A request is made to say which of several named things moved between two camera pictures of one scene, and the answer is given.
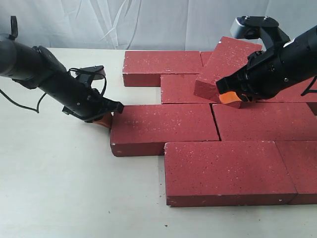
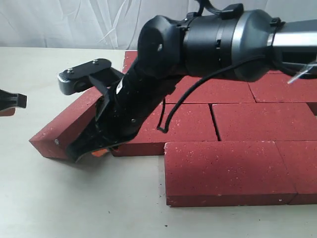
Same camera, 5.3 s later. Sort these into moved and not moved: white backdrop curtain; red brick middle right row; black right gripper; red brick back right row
Moved: black right gripper
Not moved: white backdrop curtain; red brick middle right row; red brick back right row
